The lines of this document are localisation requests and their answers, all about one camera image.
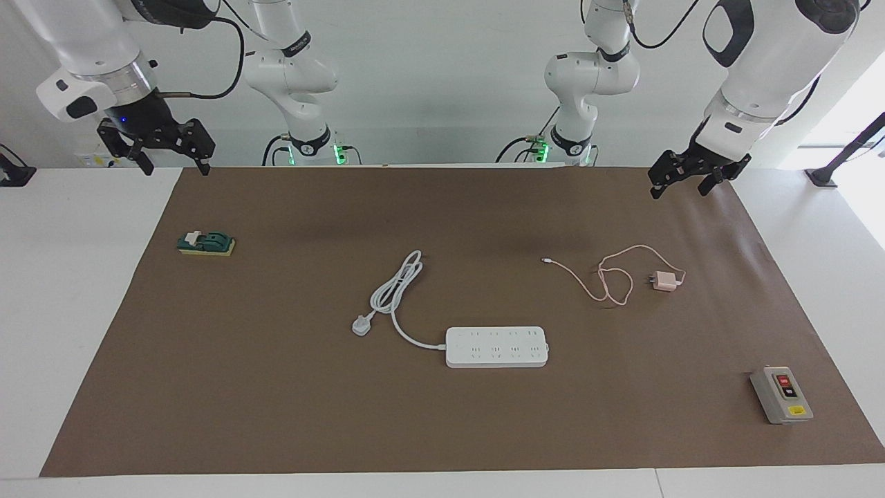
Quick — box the pink charging cable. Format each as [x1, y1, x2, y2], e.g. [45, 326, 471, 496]
[541, 245, 687, 306]

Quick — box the black table clamp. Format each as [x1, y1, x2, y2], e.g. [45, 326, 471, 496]
[0, 143, 37, 187]

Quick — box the brown table mat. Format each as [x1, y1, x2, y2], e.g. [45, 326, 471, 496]
[39, 165, 885, 478]

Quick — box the white wall socket box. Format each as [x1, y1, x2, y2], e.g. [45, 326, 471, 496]
[75, 149, 139, 168]

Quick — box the black base cable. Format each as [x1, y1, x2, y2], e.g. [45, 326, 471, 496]
[495, 107, 561, 164]
[261, 135, 292, 167]

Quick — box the green knife switch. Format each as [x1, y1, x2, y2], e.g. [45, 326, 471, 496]
[176, 230, 236, 257]

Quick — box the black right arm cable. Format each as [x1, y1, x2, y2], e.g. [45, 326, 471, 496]
[166, 0, 247, 101]

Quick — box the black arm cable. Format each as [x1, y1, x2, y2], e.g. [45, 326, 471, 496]
[166, 0, 247, 101]
[619, 0, 872, 129]

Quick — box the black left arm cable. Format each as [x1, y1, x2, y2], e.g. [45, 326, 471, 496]
[619, 0, 872, 129]

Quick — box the grey on-off switch box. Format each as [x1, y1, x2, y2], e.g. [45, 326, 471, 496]
[750, 367, 814, 425]

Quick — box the white power strip cord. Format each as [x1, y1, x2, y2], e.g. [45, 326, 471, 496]
[351, 250, 449, 350]

